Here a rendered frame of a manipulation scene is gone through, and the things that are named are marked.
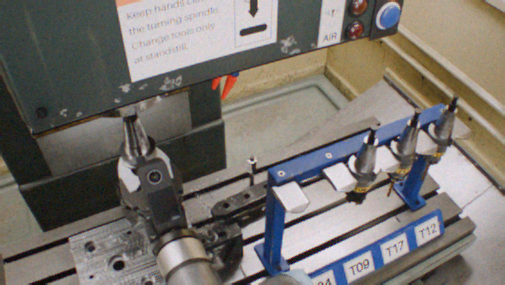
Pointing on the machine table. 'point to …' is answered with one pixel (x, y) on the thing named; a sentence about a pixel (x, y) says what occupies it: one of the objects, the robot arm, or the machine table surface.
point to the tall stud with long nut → (252, 169)
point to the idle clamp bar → (229, 211)
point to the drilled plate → (137, 243)
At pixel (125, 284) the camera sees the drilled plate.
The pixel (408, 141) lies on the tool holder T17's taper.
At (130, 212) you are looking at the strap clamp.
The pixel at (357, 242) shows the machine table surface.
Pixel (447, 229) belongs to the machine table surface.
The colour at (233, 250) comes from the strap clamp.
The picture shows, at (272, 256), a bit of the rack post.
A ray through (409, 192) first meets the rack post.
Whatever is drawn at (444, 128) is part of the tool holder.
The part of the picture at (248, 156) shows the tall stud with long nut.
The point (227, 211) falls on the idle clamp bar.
